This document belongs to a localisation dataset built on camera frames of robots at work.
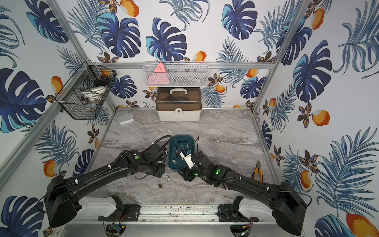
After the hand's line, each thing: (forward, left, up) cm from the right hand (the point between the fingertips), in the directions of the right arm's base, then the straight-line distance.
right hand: (182, 167), depth 78 cm
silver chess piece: (-2, +9, -11) cm, 14 cm away
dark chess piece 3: (+1, +2, +11) cm, 12 cm away
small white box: (+43, +46, -9) cm, 64 cm away
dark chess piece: (-6, +13, -10) cm, 18 cm away
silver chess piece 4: (+8, +6, -10) cm, 14 cm away
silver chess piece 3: (+18, -1, -10) cm, 21 cm away
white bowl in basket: (+30, +48, +25) cm, 62 cm away
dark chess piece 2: (+19, +6, -12) cm, 23 cm away
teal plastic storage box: (+20, +5, -9) cm, 22 cm away
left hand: (-1, +10, 0) cm, 10 cm away
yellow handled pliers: (+4, -44, -10) cm, 46 cm away
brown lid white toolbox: (+43, +5, +7) cm, 43 cm away
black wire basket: (+51, +62, +23) cm, 84 cm away
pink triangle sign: (+46, +15, +25) cm, 55 cm away
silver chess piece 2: (+18, +2, -10) cm, 21 cm away
